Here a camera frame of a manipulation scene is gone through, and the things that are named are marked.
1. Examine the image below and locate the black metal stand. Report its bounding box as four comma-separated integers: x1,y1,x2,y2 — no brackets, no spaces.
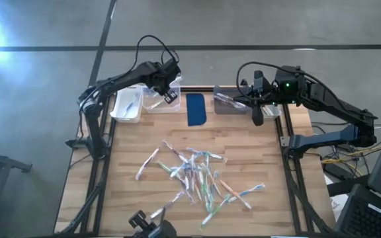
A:
0,143,33,238

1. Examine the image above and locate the clear plastic bin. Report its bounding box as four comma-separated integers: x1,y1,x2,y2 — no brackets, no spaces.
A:
142,82,182,114

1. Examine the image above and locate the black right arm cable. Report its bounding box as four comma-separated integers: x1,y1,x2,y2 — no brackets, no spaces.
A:
235,60,310,102

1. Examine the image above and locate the black keyboard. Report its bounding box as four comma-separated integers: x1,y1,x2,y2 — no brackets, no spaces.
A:
334,183,381,238

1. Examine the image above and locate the black power brick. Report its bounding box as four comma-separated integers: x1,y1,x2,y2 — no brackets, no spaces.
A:
322,163,347,181

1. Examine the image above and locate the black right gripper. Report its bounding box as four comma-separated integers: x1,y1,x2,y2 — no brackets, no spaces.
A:
233,81,278,128

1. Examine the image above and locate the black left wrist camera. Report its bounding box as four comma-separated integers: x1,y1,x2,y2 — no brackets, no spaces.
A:
163,58,182,77

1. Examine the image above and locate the dark grey plastic bin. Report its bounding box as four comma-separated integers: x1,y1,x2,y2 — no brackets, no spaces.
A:
212,79,253,115

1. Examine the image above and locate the white paper sheet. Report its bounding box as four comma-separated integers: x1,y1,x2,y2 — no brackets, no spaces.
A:
324,173,351,221

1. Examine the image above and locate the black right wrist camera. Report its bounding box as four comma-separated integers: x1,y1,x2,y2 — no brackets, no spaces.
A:
253,69,273,89

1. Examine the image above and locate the white plastic bin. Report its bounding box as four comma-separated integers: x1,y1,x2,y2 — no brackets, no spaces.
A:
110,84,144,124

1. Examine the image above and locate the black power adapter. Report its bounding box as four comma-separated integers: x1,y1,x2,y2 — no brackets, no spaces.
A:
335,143,354,153

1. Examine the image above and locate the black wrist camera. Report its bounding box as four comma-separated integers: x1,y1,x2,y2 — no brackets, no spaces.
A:
163,58,182,77
253,69,273,89

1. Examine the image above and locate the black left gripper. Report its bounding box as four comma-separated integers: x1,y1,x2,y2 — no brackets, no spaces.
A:
142,64,180,105

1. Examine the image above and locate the yellow floor cable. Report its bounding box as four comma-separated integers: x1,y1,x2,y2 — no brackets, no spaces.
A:
320,145,381,166

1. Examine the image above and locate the purple toothbrush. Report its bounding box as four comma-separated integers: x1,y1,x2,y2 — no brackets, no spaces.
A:
214,93,244,107
176,173,197,205
135,146,161,181
149,190,186,220
220,95,248,110
161,139,191,165

